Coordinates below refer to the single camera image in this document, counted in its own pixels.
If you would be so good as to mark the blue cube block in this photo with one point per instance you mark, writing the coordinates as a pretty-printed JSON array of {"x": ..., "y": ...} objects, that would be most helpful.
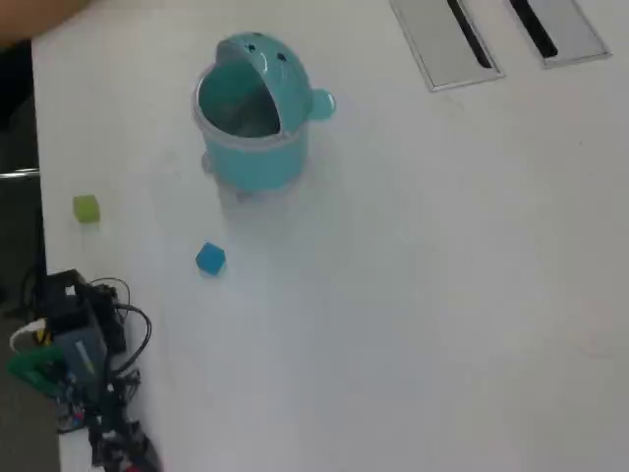
[{"x": 210, "y": 258}]

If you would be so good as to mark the green cube block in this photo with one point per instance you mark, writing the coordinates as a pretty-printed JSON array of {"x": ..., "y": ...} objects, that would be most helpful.
[{"x": 87, "y": 209}]

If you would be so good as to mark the bare person forearm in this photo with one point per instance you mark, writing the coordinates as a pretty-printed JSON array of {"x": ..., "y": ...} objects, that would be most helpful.
[{"x": 29, "y": 19}]

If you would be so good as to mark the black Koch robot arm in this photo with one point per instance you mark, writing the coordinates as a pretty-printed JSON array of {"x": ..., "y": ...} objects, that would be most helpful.
[{"x": 81, "y": 344}]

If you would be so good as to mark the teal whale-shaped bin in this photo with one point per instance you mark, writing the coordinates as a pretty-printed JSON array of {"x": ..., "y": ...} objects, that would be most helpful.
[{"x": 255, "y": 157}]

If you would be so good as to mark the grey metal bar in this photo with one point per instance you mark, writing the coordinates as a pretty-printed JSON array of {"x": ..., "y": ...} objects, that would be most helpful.
[{"x": 19, "y": 173}]

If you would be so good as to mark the dark electronics circuit board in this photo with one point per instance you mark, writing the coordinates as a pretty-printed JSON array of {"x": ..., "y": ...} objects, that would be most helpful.
[{"x": 69, "y": 418}]

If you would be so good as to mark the green table clamp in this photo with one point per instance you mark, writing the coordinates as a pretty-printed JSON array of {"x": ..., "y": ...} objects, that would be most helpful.
[{"x": 29, "y": 369}]

